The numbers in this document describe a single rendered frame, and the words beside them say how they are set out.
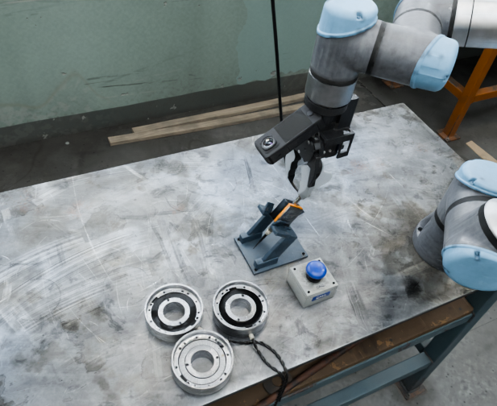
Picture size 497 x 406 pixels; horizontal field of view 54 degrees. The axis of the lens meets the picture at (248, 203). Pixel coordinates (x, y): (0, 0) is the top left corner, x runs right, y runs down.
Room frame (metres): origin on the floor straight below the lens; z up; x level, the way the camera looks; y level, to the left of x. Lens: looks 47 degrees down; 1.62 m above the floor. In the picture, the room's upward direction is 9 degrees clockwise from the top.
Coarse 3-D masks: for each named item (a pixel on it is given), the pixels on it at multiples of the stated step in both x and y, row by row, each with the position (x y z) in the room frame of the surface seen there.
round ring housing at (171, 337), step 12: (156, 288) 0.48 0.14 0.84; (168, 288) 0.49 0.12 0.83; (180, 288) 0.49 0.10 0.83; (192, 288) 0.49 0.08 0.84; (168, 300) 0.47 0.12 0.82; (180, 300) 0.47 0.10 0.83; (144, 312) 0.43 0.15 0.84; (168, 324) 0.42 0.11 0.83; (156, 336) 0.40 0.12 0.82; (168, 336) 0.39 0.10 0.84; (180, 336) 0.40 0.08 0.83
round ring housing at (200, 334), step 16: (192, 336) 0.40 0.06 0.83; (208, 336) 0.41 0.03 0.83; (176, 352) 0.37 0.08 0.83; (192, 352) 0.37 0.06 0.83; (208, 352) 0.38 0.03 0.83; (224, 352) 0.38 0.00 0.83; (176, 368) 0.35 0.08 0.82; (192, 368) 0.35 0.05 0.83; (192, 384) 0.32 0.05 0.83; (208, 384) 0.32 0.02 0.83; (224, 384) 0.33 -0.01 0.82
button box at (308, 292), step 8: (304, 264) 0.58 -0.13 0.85; (288, 272) 0.57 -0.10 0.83; (296, 272) 0.56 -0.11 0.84; (304, 272) 0.56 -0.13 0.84; (328, 272) 0.57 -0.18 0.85; (288, 280) 0.56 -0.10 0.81; (296, 280) 0.54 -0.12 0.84; (304, 280) 0.54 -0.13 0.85; (312, 280) 0.54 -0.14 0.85; (320, 280) 0.55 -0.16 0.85; (328, 280) 0.55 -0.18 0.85; (296, 288) 0.54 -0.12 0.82; (304, 288) 0.53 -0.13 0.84; (312, 288) 0.53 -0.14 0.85; (320, 288) 0.53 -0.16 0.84; (328, 288) 0.53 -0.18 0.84; (336, 288) 0.54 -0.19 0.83; (296, 296) 0.53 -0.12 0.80; (304, 296) 0.51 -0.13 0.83; (312, 296) 0.52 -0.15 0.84; (320, 296) 0.53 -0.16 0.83; (328, 296) 0.54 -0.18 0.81; (304, 304) 0.51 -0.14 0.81; (312, 304) 0.52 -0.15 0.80
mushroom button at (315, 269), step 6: (312, 264) 0.56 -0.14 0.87; (318, 264) 0.56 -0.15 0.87; (324, 264) 0.57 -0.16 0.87; (306, 270) 0.55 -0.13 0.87; (312, 270) 0.55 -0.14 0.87; (318, 270) 0.55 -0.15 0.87; (324, 270) 0.55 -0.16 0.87; (312, 276) 0.54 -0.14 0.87; (318, 276) 0.54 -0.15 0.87; (324, 276) 0.54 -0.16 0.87
